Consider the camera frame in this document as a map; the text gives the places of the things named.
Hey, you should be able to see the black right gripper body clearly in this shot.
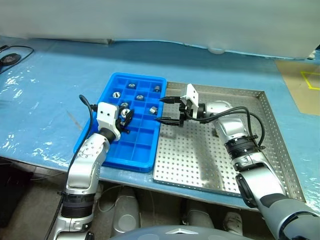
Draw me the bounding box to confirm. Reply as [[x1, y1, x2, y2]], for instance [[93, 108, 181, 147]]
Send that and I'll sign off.
[[177, 99, 198, 128]]

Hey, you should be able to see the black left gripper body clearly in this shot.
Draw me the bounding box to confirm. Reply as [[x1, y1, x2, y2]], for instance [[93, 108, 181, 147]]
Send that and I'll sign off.
[[115, 105, 126, 131]]

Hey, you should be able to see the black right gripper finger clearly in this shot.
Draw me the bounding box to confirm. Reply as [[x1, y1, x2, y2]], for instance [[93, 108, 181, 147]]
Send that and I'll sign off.
[[154, 116, 181, 127], [159, 95, 182, 105]]

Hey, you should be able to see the blue compartment tray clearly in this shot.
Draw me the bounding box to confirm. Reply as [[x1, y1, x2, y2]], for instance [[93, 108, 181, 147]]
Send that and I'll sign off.
[[72, 72, 168, 174]]

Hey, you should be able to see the perforated steel tray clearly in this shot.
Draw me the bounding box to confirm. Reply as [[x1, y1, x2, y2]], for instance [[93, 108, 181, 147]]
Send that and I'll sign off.
[[152, 81, 307, 204]]

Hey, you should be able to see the white round bump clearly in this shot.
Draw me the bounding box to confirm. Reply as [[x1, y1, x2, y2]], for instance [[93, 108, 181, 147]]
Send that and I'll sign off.
[[208, 46, 226, 55]]

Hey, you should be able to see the blue plastic table cover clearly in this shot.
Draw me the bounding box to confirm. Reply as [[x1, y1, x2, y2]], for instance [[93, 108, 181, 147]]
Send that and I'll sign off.
[[0, 34, 320, 212]]

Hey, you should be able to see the grey rounded housing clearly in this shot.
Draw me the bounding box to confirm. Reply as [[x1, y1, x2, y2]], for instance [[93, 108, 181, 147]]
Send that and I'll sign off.
[[111, 186, 141, 236], [184, 199, 216, 229]]

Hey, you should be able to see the brown board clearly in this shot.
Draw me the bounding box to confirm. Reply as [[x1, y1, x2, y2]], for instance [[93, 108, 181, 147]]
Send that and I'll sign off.
[[274, 59, 320, 115]]

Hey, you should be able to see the grey robot torso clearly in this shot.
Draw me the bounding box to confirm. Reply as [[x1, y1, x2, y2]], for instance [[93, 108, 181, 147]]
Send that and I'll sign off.
[[109, 224, 274, 240]]

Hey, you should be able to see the white rounded housing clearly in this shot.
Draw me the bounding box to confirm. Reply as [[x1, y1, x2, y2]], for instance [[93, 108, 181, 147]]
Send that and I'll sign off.
[[223, 211, 244, 236]]

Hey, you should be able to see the black round disc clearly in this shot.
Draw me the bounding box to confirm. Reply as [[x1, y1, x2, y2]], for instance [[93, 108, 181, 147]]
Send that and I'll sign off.
[[0, 52, 22, 67]]

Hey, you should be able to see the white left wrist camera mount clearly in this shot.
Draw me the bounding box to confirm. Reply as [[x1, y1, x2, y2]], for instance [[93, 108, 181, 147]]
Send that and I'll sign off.
[[96, 101, 121, 141]]

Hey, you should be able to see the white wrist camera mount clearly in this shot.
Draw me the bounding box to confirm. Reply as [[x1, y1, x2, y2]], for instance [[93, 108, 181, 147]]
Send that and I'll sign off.
[[96, 101, 121, 141], [180, 83, 200, 118]]

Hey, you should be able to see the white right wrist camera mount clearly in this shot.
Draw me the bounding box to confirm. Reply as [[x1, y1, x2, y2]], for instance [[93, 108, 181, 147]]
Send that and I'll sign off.
[[180, 83, 200, 118]]

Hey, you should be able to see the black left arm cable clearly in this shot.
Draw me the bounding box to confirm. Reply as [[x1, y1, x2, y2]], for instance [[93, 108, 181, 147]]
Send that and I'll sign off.
[[78, 94, 99, 176]]

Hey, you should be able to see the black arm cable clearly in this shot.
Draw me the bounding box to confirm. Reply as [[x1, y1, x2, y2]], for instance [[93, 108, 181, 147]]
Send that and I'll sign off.
[[199, 106, 266, 152], [78, 94, 99, 176]]

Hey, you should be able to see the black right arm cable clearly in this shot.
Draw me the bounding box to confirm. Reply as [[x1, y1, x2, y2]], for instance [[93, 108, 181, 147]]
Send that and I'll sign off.
[[199, 106, 266, 152]]

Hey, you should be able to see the thin white cable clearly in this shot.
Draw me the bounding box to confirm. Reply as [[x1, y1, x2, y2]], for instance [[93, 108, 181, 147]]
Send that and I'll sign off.
[[96, 184, 125, 214]]

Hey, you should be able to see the thin black cable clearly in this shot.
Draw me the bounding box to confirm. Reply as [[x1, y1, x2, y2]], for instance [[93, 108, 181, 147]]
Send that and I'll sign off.
[[0, 45, 35, 75]]

